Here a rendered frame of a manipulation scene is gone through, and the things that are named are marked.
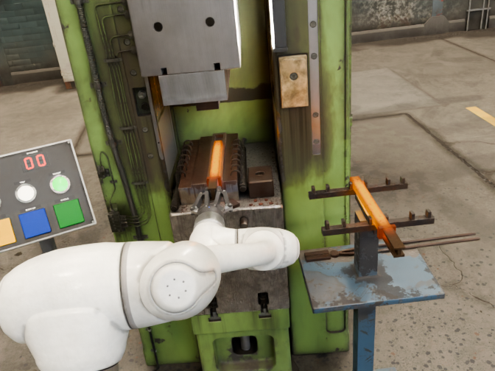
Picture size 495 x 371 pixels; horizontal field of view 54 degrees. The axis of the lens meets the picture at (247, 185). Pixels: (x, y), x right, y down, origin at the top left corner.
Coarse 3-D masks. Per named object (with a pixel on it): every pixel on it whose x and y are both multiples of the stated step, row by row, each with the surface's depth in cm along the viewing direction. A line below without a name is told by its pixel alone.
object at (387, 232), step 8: (360, 184) 153; (360, 192) 149; (368, 192) 148; (360, 200) 148; (368, 200) 144; (368, 208) 141; (376, 208) 140; (376, 216) 136; (384, 216) 136; (376, 224) 134; (384, 224) 132; (384, 232) 129; (392, 232) 128; (384, 240) 130; (392, 240) 125; (400, 240) 125; (392, 248) 126; (400, 248) 122; (400, 256) 123
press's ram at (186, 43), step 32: (128, 0) 137; (160, 0) 137; (192, 0) 137; (224, 0) 137; (160, 32) 141; (192, 32) 141; (224, 32) 141; (160, 64) 145; (192, 64) 145; (224, 64) 145
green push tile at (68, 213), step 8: (72, 200) 151; (56, 208) 149; (64, 208) 150; (72, 208) 151; (80, 208) 151; (64, 216) 150; (72, 216) 150; (80, 216) 151; (64, 224) 149; (72, 224) 150
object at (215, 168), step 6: (216, 144) 188; (216, 150) 183; (216, 156) 178; (216, 162) 174; (216, 168) 169; (210, 174) 165; (216, 174) 165; (210, 180) 159; (216, 180) 159; (210, 186) 155; (216, 186) 155; (210, 198) 156
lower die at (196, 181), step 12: (204, 144) 194; (228, 144) 191; (192, 156) 187; (204, 156) 184; (228, 156) 181; (192, 168) 178; (204, 168) 175; (228, 168) 172; (180, 180) 170; (192, 180) 167; (204, 180) 166; (228, 180) 164; (180, 192) 166; (192, 192) 166; (228, 192) 166
